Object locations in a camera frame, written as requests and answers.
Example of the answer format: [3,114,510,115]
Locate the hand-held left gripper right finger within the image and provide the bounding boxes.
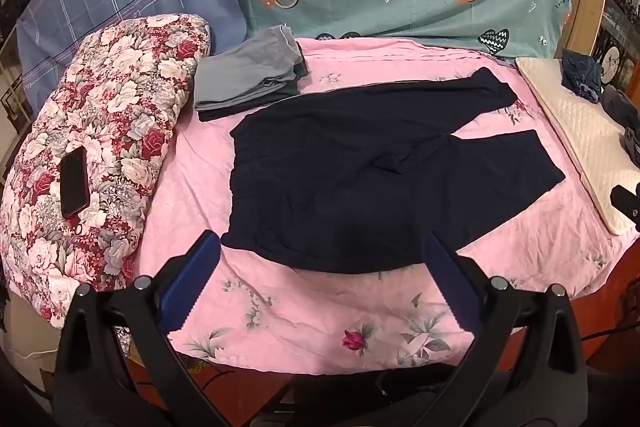
[400,231,588,427]

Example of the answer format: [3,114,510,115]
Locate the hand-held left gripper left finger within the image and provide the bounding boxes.
[52,229,236,427]

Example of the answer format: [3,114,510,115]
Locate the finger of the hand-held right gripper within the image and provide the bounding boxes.
[611,186,640,229]

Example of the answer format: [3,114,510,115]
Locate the dark navy pants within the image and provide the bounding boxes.
[220,67,567,275]

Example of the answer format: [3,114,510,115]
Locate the dark grey crumpled cloth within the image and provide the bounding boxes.
[600,87,640,168]

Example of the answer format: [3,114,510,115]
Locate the pink floral bedsheet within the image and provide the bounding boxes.
[135,36,640,370]

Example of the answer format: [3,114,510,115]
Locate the dark blue crumpled cloth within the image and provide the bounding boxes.
[561,49,603,104]

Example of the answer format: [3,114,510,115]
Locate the black smartphone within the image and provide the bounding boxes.
[59,146,92,220]

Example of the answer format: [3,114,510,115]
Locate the red white floral quilt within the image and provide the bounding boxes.
[0,13,212,325]

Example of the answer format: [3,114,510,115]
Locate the grey folded clothes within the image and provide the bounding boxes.
[192,25,308,124]

